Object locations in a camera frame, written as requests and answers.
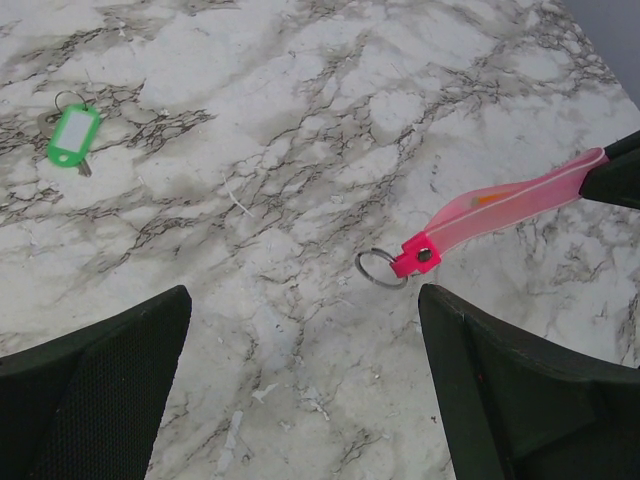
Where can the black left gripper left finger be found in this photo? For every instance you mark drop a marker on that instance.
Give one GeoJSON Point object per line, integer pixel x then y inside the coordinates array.
{"type": "Point", "coordinates": [88, 405]}

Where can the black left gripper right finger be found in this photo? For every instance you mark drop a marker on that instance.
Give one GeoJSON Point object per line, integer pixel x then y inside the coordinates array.
{"type": "Point", "coordinates": [517, 406]}

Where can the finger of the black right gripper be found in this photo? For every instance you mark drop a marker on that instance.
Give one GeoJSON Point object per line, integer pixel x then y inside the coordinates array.
{"type": "Point", "coordinates": [617, 181]}

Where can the pink strap keyring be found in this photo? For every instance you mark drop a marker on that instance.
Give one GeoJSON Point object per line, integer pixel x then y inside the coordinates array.
{"type": "Point", "coordinates": [485, 211]}

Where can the green key tag with key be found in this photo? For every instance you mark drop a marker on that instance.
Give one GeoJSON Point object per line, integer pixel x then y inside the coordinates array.
{"type": "Point", "coordinates": [70, 129]}

